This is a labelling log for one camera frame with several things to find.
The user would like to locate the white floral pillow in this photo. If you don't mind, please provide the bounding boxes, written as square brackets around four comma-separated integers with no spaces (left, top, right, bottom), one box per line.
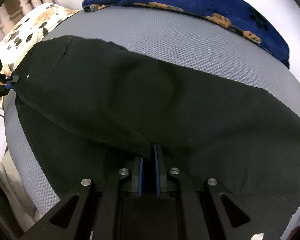
[0,3,79,109]

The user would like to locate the black pants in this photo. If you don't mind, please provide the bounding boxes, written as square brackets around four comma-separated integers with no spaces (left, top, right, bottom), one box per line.
[11,35,300,230]

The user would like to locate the blue floral blanket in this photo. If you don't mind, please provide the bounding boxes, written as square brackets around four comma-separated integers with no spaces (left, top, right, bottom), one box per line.
[82,0,289,67]

